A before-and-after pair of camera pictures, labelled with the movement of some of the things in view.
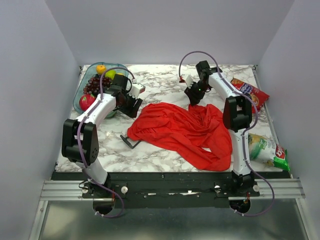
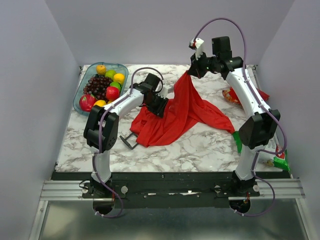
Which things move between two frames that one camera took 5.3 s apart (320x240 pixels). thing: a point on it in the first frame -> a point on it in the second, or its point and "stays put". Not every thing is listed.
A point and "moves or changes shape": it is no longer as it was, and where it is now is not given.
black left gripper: [134, 110] -> [159, 110]
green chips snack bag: [262, 148] stays put
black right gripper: [194, 98] -> [194, 69]
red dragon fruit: [86, 101] stays put
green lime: [110, 73] stays put
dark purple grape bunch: [93, 86] stays put
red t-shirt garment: [197, 132] moves or changes shape
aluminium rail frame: [276, 189] stays put
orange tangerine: [100, 69] stays put
